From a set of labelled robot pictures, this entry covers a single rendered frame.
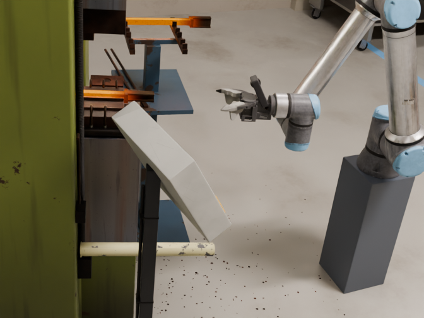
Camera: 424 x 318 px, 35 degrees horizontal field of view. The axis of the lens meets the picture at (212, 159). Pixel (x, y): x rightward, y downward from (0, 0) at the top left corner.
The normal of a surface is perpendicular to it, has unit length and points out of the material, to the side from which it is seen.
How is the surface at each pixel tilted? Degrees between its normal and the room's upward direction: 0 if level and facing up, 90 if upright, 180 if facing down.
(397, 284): 0
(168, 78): 0
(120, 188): 90
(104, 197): 90
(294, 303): 0
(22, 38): 90
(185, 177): 90
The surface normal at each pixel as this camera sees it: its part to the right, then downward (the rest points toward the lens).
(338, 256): -0.91, 0.14
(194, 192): 0.51, 0.49
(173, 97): 0.09, -0.84
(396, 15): 0.14, 0.42
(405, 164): 0.18, 0.60
